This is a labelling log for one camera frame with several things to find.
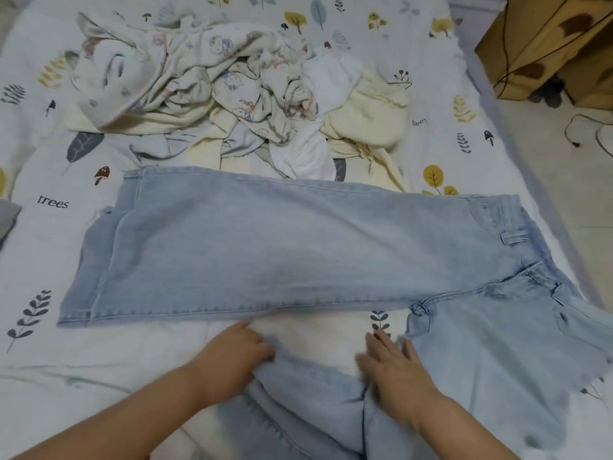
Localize wooden dressing table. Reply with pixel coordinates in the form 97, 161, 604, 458
476, 0, 613, 112

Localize person's left hand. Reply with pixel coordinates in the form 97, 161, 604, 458
192, 321, 277, 408

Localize light blue denim jeans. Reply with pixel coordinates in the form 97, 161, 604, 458
57, 165, 613, 460

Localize bed with leaf print bedding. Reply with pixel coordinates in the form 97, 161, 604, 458
0, 0, 613, 460

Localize person's left forearm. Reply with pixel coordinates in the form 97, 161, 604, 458
14, 364, 216, 460

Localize dark shoe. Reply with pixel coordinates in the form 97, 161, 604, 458
529, 81, 555, 108
548, 76, 568, 109

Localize black fan cable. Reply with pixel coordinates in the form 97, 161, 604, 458
563, 112, 613, 150

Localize person's right hand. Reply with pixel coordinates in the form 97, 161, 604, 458
356, 330, 442, 427

